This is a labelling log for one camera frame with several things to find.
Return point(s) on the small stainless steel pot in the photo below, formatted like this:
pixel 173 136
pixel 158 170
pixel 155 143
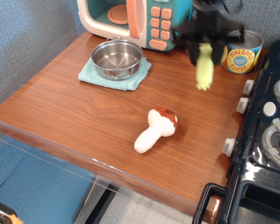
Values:
pixel 116 59

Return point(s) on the black toy stove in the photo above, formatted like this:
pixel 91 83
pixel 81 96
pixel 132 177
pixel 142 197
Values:
pixel 252 193

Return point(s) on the teal folded cloth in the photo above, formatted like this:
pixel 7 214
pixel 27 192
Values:
pixel 89 75

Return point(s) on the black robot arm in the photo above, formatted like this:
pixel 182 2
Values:
pixel 207 6

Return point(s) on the toy microwave teal and cream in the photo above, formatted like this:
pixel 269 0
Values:
pixel 149 21

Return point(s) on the orange microwave turntable plate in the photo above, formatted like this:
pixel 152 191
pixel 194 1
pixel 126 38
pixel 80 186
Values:
pixel 118 15

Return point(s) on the plush white brown mushroom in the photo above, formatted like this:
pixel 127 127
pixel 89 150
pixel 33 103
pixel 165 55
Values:
pixel 162 123

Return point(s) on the black orange object bottom corner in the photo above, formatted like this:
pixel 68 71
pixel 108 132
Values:
pixel 8 215

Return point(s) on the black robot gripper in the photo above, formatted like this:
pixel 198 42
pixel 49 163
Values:
pixel 208 27

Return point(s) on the pineapple slices can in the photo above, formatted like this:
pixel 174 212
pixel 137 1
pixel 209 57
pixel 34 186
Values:
pixel 241 57

